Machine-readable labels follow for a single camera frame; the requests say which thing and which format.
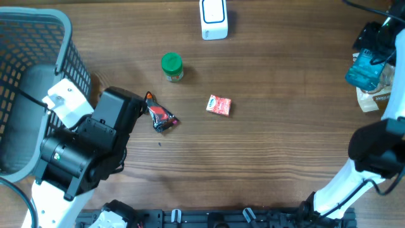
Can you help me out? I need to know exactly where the blue mouthwash bottle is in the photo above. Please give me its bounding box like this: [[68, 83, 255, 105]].
[[345, 49, 386, 91]]

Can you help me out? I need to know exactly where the black red snack packet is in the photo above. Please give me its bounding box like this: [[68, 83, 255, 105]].
[[145, 91, 179, 133]]

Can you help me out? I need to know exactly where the brown cookie bag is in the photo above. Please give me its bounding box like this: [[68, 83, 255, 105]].
[[353, 53, 395, 113]]

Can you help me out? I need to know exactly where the green lid jar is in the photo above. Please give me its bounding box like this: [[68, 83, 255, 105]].
[[161, 53, 184, 82]]

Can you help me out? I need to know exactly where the red white small box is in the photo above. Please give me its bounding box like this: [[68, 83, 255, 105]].
[[206, 95, 232, 117]]

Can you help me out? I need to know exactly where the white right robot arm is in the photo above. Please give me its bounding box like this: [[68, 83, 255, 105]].
[[293, 1, 404, 227]]

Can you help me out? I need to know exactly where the white barcode scanner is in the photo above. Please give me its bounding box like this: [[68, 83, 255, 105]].
[[199, 0, 228, 41]]

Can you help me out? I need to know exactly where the grey plastic mesh basket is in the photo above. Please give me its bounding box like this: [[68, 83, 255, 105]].
[[1, 7, 92, 182]]

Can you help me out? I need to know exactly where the black right camera cable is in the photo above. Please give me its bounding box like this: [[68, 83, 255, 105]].
[[316, 0, 405, 219]]

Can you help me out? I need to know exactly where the black camera cable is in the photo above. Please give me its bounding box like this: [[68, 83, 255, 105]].
[[0, 85, 51, 228], [316, 0, 405, 219]]

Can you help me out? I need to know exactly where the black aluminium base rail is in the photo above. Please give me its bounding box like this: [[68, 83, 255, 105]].
[[75, 207, 358, 228]]

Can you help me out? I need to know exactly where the black left camera cable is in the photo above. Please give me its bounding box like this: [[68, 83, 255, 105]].
[[0, 85, 51, 228]]

